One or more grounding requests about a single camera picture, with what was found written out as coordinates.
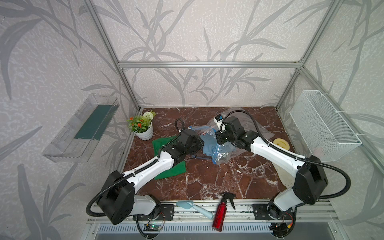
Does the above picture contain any clear vacuum bag blue zip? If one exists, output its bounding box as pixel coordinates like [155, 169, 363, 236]
[189, 108, 274, 165]

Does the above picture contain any green tank top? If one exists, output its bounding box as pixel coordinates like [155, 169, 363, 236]
[152, 136, 187, 180]

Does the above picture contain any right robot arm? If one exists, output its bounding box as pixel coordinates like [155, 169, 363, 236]
[214, 115, 328, 219]

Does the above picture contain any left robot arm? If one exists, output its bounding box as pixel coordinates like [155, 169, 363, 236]
[86, 129, 204, 225]

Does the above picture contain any blue garment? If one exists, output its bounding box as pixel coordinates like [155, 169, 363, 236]
[200, 127, 236, 159]

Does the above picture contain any yellow smiley sponge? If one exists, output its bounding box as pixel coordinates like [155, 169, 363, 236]
[273, 138, 290, 151]

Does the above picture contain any potted plant white pot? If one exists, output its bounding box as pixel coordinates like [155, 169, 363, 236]
[127, 110, 156, 141]

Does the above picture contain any light blue brush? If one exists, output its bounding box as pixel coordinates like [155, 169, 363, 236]
[176, 201, 214, 220]

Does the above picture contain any red spray bottle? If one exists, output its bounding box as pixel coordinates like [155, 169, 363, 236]
[212, 192, 236, 232]

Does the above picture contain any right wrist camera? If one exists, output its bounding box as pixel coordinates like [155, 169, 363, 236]
[214, 114, 224, 130]

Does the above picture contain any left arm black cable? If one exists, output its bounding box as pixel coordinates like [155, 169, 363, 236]
[85, 118, 187, 217]

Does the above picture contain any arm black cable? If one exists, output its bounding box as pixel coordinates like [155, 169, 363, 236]
[220, 110, 352, 200]
[85, 118, 187, 217]

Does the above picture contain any white wire basket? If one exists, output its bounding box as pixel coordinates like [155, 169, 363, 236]
[290, 90, 362, 162]

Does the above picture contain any clear plastic wall shelf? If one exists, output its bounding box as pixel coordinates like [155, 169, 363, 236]
[42, 94, 120, 163]

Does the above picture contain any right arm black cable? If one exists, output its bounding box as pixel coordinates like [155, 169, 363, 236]
[220, 110, 352, 200]

